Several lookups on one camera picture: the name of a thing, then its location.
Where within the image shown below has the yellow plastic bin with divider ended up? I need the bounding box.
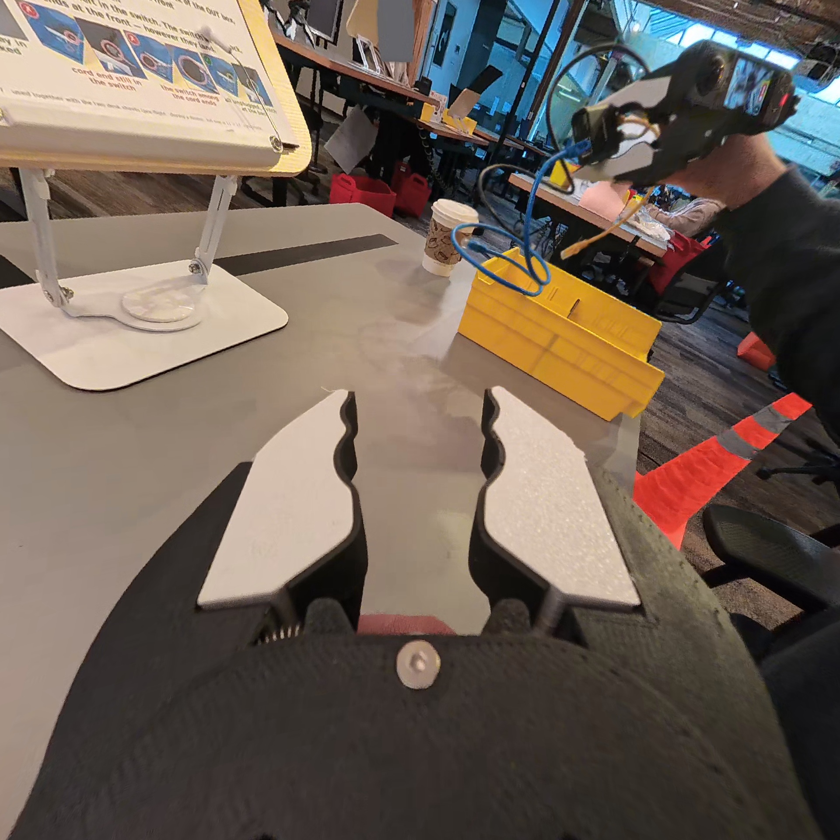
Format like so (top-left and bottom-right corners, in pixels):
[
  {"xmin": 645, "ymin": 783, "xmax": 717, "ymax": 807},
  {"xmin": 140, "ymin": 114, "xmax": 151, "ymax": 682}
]
[{"xmin": 458, "ymin": 247, "xmax": 665, "ymax": 421}]

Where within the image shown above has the black ethernet cable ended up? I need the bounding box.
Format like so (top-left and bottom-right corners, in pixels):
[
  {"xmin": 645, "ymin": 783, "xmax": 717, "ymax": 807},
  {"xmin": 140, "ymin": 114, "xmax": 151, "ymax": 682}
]
[{"xmin": 478, "ymin": 42, "xmax": 657, "ymax": 263}]

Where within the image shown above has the person's right forearm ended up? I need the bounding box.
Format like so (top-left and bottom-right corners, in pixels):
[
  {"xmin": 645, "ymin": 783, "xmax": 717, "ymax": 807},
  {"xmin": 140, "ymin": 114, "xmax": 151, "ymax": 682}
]
[{"xmin": 712, "ymin": 167, "xmax": 840, "ymax": 422}]

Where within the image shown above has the red storage bin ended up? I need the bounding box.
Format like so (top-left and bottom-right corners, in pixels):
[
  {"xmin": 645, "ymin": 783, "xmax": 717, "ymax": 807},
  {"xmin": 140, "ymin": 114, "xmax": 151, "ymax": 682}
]
[
  {"xmin": 392, "ymin": 164, "xmax": 433, "ymax": 218},
  {"xmin": 329, "ymin": 172, "xmax": 396, "ymax": 219}
]

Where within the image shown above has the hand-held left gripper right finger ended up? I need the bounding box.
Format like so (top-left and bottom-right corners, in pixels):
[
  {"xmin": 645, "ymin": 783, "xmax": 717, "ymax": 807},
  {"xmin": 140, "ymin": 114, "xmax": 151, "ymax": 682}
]
[{"xmin": 469, "ymin": 386, "xmax": 641, "ymax": 634}]

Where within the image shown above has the red bag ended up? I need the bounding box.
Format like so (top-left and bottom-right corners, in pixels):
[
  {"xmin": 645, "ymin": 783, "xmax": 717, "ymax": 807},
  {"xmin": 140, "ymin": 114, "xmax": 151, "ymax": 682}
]
[{"xmin": 650, "ymin": 231, "xmax": 707, "ymax": 298}]

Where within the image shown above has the orange ethernet cable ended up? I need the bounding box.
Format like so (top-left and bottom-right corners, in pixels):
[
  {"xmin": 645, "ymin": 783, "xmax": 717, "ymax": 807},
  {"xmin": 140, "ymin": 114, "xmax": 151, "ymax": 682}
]
[{"xmin": 560, "ymin": 112, "xmax": 660, "ymax": 261}]

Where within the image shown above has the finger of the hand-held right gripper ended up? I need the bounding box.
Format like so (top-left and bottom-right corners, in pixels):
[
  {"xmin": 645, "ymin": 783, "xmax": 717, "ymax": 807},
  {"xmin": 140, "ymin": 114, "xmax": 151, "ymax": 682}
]
[
  {"xmin": 592, "ymin": 139, "xmax": 662, "ymax": 182},
  {"xmin": 604, "ymin": 74, "xmax": 672, "ymax": 111}
]

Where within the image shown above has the white document stand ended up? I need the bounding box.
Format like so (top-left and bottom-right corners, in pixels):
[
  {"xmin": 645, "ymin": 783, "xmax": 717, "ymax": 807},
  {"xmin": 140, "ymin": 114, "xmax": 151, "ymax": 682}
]
[{"xmin": 0, "ymin": 0, "xmax": 313, "ymax": 392}]

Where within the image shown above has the wooden background desk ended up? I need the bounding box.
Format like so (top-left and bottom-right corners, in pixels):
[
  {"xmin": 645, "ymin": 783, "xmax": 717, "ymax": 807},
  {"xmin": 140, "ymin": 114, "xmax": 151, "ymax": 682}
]
[{"xmin": 274, "ymin": 31, "xmax": 567, "ymax": 198}]

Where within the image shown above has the paper coffee cup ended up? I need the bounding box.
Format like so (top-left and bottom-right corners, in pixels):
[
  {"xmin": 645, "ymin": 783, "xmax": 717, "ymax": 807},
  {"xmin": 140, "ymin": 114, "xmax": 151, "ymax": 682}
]
[{"xmin": 422, "ymin": 199, "xmax": 480, "ymax": 277}]

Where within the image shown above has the person's right hand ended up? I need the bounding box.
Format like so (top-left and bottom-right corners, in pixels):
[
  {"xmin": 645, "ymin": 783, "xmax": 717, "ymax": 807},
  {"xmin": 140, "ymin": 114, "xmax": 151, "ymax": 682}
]
[{"xmin": 676, "ymin": 134, "xmax": 790, "ymax": 211}]

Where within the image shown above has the person's left hand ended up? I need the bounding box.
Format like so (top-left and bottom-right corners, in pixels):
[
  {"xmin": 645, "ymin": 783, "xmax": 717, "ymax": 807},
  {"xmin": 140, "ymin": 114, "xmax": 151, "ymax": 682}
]
[{"xmin": 358, "ymin": 614, "xmax": 455, "ymax": 636}]

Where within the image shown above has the black office chair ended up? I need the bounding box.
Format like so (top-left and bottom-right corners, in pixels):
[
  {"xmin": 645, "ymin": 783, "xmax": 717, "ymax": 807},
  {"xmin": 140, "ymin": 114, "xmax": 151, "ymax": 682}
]
[{"xmin": 701, "ymin": 453, "xmax": 840, "ymax": 613}]

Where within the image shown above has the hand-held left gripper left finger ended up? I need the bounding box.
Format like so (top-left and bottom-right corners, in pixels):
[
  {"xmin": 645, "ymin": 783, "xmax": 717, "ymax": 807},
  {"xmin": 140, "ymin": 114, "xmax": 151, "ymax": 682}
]
[{"xmin": 197, "ymin": 389, "xmax": 367, "ymax": 631}]

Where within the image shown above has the white hanging paper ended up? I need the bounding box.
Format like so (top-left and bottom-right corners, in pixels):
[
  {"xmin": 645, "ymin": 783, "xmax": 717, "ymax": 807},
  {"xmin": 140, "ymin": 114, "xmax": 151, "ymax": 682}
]
[{"xmin": 324, "ymin": 104, "xmax": 379, "ymax": 173}]

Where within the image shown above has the orange traffic cone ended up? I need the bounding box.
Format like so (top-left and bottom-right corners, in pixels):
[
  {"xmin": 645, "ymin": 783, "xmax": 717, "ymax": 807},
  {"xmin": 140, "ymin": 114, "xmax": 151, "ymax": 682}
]
[{"xmin": 633, "ymin": 392, "xmax": 815, "ymax": 550}]

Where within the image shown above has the printed instruction sheet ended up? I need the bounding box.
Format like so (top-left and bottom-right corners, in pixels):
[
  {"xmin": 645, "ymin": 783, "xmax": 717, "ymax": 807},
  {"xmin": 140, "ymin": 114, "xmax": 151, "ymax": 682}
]
[{"xmin": 0, "ymin": 0, "xmax": 291, "ymax": 149}]

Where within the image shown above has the cluttered background table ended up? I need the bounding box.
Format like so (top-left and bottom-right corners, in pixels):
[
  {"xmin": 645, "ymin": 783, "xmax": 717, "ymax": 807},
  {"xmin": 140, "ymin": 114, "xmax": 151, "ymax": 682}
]
[{"xmin": 508, "ymin": 172, "xmax": 672, "ymax": 258}]

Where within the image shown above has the blue ethernet cable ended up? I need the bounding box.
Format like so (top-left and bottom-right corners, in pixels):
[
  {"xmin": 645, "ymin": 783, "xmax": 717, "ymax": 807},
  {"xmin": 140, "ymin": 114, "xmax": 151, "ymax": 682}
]
[{"xmin": 451, "ymin": 141, "xmax": 595, "ymax": 298}]

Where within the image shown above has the black network switch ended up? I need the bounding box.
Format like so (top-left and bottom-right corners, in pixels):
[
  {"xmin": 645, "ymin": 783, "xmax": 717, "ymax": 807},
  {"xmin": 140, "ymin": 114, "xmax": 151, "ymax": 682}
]
[{"xmin": 570, "ymin": 105, "xmax": 624, "ymax": 165}]

